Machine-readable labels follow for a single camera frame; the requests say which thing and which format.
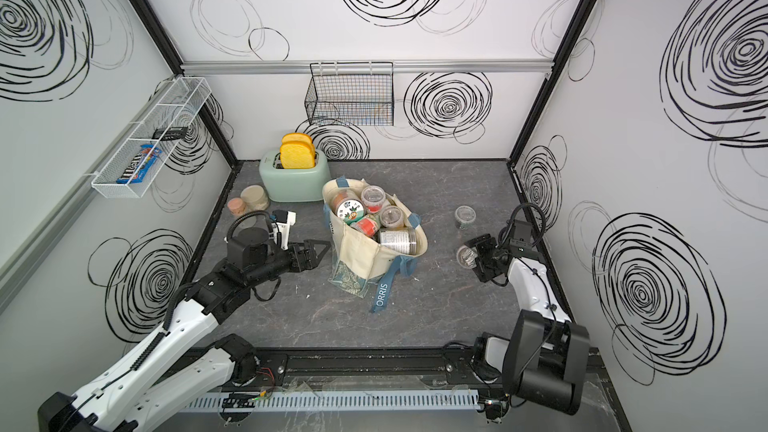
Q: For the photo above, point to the clear lid red seed jar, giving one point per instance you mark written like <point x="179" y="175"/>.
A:
<point x="374" y="198"/>

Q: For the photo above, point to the yellow toast slice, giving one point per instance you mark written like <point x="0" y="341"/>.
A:
<point x="297" y="137"/>
<point x="297" y="155"/>

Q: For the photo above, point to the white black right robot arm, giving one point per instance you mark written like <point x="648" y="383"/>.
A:
<point x="545" y="359"/>

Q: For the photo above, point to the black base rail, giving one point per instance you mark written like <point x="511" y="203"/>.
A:
<point x="435" y="367"/>

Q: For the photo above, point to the blue candy packet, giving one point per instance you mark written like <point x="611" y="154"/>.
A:
<point x="139" y="166"/>

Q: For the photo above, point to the cream canvas bag blue handles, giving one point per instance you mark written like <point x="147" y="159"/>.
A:
<point x="361" y="262"/>

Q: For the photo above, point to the silver label jar in bag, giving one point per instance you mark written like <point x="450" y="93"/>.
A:
<point x="403" y="241"/>

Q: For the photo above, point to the pink lid small jar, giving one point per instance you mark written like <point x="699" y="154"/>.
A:
<point x="237" y="207"/>

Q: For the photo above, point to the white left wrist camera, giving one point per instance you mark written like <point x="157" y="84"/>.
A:
<point x="282" y="221"/>

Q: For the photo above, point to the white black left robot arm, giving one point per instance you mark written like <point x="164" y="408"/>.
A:
<point x="140" y="391"/>

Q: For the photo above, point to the black corner frame post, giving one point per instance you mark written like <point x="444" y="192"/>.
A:
<point x="567" y="45"/>
<point x="172" y="58"/>

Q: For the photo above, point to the yellow toast slice back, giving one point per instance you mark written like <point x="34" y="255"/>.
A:
<point x="297" y="137"/>

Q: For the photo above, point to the large radish label seed jar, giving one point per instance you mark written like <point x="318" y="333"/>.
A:
<point x="347" y="206"/>

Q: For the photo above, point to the grey wall rail back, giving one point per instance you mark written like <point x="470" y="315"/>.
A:
<point x="258" y="67"/>

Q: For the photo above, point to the yellow toast slice front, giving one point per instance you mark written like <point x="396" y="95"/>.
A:
<point x="297" y="155"/>

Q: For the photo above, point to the mint green toaster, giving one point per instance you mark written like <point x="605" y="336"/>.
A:
<point x="293" y="185"/>

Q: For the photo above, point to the yellow strip lid seed jar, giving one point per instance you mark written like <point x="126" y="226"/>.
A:
<point x="464" y="216"/>

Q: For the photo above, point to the grey wall rail left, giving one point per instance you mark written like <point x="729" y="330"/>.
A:
<point x="28" y="257"/>

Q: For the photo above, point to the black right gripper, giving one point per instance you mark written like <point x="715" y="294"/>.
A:
<point x="485" y="242"/>

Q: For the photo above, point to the red bee label seed jar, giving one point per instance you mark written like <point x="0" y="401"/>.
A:
<point x="368" y="225"/>

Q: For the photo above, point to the white wire wall shelf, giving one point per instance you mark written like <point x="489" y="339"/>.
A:
<point x="180" y="106"/>

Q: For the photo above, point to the black wire wall basket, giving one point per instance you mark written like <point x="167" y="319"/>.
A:
<point x="357" y="99"/>

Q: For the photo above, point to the black corner frame post right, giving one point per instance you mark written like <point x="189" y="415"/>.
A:
<point x="567" y="45"/>

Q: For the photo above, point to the beige lid jar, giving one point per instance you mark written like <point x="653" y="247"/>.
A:
<point x="255" y="198"/>

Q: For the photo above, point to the white slotted cable duct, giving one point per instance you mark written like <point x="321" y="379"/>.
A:
<point x="338" y="401"/>

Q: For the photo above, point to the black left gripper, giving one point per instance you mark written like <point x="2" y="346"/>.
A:
<point x="310" y="261"/>

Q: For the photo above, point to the black small box on shelf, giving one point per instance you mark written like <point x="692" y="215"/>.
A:
<point x="173" y="133"/>

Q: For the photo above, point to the black corner frame post left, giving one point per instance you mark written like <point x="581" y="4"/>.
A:
<point x="172" y="58"/>

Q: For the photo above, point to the grey wall rail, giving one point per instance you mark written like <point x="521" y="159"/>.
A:
<point x="258" y="67"/>
<point x="28" y="257"/>

